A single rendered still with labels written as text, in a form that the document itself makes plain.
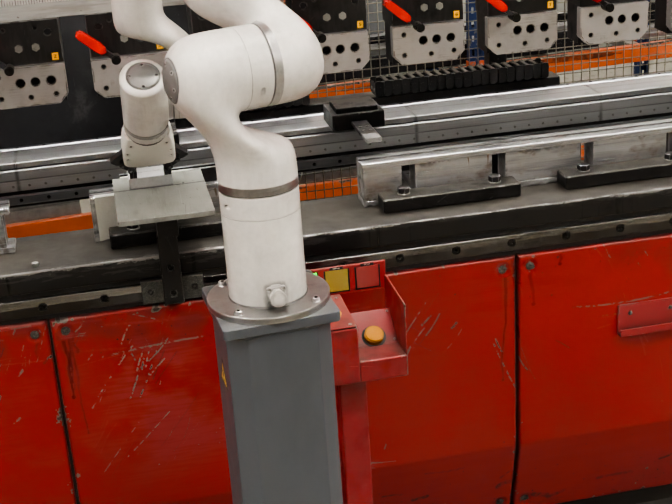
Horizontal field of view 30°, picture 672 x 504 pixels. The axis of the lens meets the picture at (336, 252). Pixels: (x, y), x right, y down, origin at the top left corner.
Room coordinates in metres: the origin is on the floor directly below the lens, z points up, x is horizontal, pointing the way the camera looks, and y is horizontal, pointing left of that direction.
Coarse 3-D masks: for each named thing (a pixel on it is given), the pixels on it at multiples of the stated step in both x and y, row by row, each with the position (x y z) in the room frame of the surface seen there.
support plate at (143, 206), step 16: (176, 176) 2.41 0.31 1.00; (192, 176) 2.41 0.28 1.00; (128, 192) 2.33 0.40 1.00; (144, 192) 2.32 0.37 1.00; (160, 192) 2.32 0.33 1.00; (176, 192) 2.31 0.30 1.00; (192, 192) 2.31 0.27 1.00; (208, 192) 2.30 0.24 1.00; (128, 208) 2.24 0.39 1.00; (144, 208) 2.23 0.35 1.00; (160, 208) 2.22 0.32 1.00; (176, 208) 2.22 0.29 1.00; (192, 208) 2.21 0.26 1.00; (208, 208) 2.21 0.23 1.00; (128, 224) 2.17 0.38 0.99
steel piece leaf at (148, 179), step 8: (128, 176) 2.43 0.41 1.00; (144, 176) 2.42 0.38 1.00; (152, 176) 2.35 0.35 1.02; (160, 176) 2.36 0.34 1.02; (168, 176) 2.36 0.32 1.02; (136, 184) 2.35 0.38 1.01; (144, 184) 2.35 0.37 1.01; (152, 184) 2.35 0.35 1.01; (160, 184) 2.36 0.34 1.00; (168, 184) 2.36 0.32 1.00
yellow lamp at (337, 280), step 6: (336, 270) 2.27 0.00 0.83; (342, 270) 2.27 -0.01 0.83; (330, 276) 2.26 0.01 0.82; (336, 276) 2.27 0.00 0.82; (342, 276) 2.27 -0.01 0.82; (330, 282) 2.26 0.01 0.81; (336, 282) 2.27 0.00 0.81; (342, 282) 2.27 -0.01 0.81; (330, 288) 2.26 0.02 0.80; (336, 288) 2.27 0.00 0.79; (342, 288) 2.27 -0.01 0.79; (348, 288) 2.27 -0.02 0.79
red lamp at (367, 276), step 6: (360, 270) 2.28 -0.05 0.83; (366, 270) 2.28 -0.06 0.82; (372, 270) 2.28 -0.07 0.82; (360, 276) 2.28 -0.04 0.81; (366, 276) 2.28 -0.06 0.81; (372, 276) 2.28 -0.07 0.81; (378, 276) 2.28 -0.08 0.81; (360, 282) 2.28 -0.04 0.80; (366, 282) 2.28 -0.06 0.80; (372, 282) 2.28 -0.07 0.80; (378, 282) 2.28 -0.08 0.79
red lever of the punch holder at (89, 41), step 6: (78, 36) 2.35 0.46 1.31; (84, 36) 2.36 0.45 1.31; (90, 36) 2.37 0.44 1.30; (84, 42) 2.36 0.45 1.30; (90, 42) 2.36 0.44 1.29; (96, 42) 2.36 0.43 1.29; (96, 48) 2.36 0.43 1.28; (102, 48) 2.36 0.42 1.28; (102, 54) 2.36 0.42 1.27; (108, 54) 2.37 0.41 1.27; (114, 54) 2.37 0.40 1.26; (114, 60) 2.36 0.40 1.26; (120, 60) 2.36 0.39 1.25
